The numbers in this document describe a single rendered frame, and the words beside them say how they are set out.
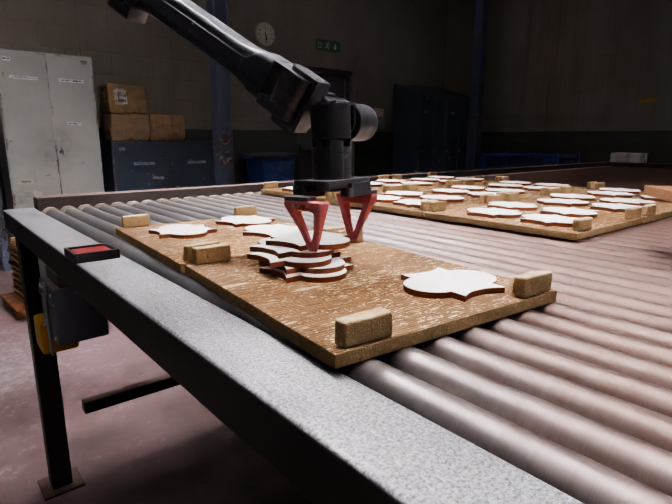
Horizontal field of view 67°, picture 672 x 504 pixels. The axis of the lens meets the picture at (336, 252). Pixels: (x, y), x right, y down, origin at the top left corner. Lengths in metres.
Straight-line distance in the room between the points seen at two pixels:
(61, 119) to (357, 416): 5.22
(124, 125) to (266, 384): 5.43
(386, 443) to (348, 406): 0.06
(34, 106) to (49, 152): 0.42
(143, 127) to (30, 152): 1.13
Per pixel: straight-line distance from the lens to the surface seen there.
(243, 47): 0.80
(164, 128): 5.92
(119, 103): 5.79
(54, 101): 5.51
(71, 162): 5.52
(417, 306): 0.60
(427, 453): 0.38
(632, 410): 0.47
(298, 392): 0.45
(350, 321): 0.47
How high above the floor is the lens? 1.13
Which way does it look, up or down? 13 degrees down
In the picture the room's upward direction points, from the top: straight up
